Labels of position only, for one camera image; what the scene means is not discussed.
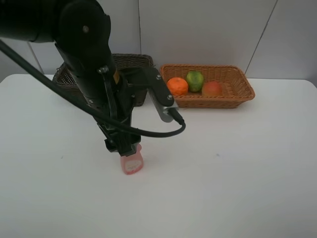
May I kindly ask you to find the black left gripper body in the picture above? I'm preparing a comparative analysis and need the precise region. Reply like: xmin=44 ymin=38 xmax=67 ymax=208
xmin=96 ymin=104 xmax=141 ymax=152

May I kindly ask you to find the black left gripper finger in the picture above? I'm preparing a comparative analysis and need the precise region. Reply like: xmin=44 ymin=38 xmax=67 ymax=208
xmin=118 ymin=145 xmax=135 ymax=157

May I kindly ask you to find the pink liquid bottle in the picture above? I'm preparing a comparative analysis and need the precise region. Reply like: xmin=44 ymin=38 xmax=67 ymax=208
xmin=120 ymin=144 xmax=144 ymax=175

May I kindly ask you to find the orange fruit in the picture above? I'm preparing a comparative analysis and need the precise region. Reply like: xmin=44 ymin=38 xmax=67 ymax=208
xmin=167 ymin=77 xmax=188 ymax=96

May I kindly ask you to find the green mango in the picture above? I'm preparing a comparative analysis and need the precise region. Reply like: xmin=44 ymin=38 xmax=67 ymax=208
xmin=186 ymin=71 xmax=204 ymax=92

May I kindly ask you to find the red yellow peach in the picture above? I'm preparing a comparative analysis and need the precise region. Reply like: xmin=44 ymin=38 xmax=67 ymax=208
xmin=202 ymin=81 xmax=222 ymax=97

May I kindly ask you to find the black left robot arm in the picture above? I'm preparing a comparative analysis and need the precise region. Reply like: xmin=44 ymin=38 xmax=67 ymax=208
xmin=0 ymin=0 xmax=133 ymax=126

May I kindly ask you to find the dark brown wicker basket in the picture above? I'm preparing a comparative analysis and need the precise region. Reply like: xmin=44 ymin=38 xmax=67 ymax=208
xmin=53 ymin=51 xmax=153 ymax=111

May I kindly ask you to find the orange wicker basket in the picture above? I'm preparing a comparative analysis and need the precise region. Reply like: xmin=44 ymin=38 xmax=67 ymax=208
xmin=160 ymin=64 xmax=255 ymax=109

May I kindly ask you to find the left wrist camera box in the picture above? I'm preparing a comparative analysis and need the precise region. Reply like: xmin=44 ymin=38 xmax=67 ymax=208
xmin=126 ymin=66 xmax=180 ymax=123

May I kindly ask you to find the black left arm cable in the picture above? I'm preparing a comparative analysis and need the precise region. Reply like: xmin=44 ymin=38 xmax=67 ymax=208
xmin=0 ymin=39 xmax=186 ymax=139

